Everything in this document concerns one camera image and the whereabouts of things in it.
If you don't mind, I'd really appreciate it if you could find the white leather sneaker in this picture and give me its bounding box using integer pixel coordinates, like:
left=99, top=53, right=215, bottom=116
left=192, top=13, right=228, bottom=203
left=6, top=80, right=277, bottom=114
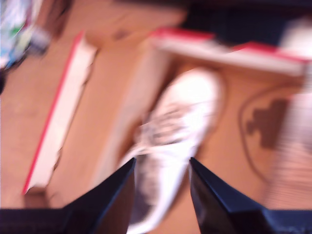
left=126, top=68, right=225, bottom=234

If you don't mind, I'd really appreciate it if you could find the red cardboard shoebox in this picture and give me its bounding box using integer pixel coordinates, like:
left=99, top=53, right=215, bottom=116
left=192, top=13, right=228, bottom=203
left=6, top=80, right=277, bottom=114
left=94, top=25, right=312, bottom=234

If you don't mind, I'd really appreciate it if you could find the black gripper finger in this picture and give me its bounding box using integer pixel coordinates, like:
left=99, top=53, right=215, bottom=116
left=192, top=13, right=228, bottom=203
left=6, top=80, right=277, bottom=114
left=63, top=157, right=137, bottom=234
left=189, top=157, right=274, bottom=234

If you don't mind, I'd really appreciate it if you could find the red shoebox lid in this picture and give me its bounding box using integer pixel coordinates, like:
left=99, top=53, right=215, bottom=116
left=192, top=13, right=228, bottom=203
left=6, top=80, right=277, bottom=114
left=21, top=30, right=137, bottom=208

